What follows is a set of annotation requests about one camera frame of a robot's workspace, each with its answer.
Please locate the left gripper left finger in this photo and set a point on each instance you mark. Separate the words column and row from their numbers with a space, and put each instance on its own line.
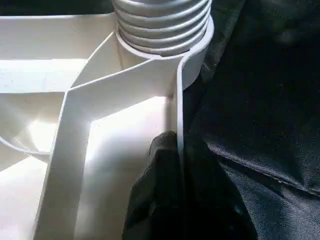
column 155, row 195

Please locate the white plastic table top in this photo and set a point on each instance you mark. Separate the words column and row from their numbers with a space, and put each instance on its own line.
column 90, row 110

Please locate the white plastic table leg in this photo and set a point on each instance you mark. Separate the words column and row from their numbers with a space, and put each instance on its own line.
column 162, row 22

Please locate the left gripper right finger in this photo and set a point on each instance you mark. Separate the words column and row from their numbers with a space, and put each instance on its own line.
column 210, row 195

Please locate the black work mat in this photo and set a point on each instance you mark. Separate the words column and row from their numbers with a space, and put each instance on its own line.
column 260, row 110

